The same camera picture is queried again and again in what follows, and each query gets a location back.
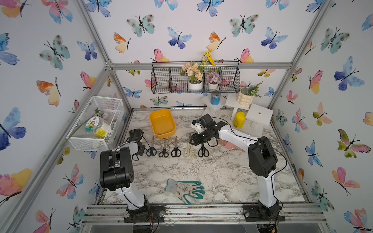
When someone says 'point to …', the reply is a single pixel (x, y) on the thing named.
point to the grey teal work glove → (182, 189)
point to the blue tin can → (215, 98)
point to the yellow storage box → (162, 123)
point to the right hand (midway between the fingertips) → (193, 140)
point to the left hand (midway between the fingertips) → (135, 147)
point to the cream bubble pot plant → (245, 95)
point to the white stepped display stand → (250, 117)
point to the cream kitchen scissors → (190, 152)
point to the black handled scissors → (176, 152)
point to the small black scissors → (164, 152)
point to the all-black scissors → (203, 151)
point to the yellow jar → (239, 120)
